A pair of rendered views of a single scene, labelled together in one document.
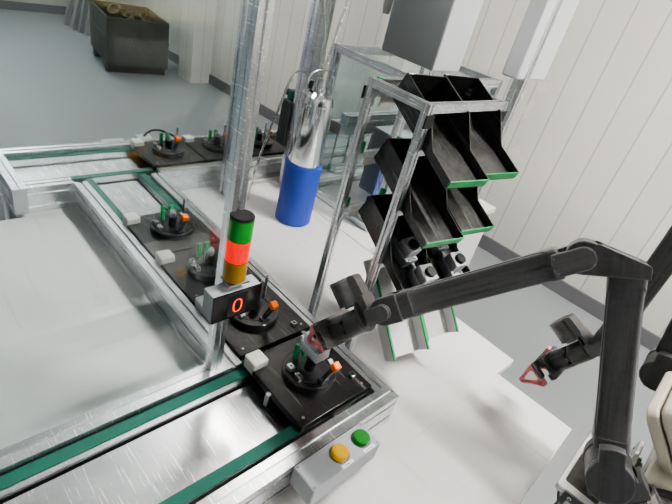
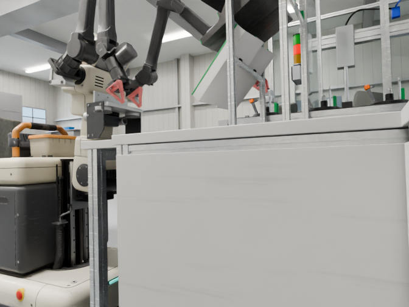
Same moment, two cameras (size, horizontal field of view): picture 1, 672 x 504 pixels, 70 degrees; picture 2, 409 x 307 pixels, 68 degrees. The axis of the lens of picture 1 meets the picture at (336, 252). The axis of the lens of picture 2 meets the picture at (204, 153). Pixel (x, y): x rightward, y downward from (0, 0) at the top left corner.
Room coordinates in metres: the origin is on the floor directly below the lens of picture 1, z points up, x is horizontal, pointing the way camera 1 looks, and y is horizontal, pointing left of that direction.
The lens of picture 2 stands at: (2.25, -0.59, 0.78)
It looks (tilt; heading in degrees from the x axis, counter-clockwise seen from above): 1 degrees up; 169
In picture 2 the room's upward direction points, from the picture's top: 1 degrees counter-clockwise
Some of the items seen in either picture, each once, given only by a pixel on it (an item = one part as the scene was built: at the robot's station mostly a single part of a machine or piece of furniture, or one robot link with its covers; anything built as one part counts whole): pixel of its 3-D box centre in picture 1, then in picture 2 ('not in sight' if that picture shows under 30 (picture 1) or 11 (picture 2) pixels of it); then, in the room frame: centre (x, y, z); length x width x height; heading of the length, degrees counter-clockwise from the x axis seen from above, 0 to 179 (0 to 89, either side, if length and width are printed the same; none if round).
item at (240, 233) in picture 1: (240, 227); (297, 41); (0.82, 0.20, 1.39); 0.05 x 0.05 x 0.05
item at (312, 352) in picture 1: (313, 340); (268, 95); (0.90, -0.01, 1.08); 0.08 x 0.04 x 0.07; 51
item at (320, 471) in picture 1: (336, 461); not in sight; (0.69, -0.13, 0.93); 0.21 x 0.07 x 0.06; 141
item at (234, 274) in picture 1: (235, 267); (298, 59); (0.82, 0.20, 1.29); 0.05 x 0.05 x 0.05
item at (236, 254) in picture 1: (237, 248); (298, 50); (0.82, 0.20, 1.34); 0.05 x 0.05 x 0.05
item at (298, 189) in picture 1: (298, 191); not in sight; (1.86, 0.23, 1.00); 0.16 x 0.16 x 0.27
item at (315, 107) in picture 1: (313, 117); not in sight; (1.86, 0.23, 1.32); 0.14 x 0.14 x 0.38
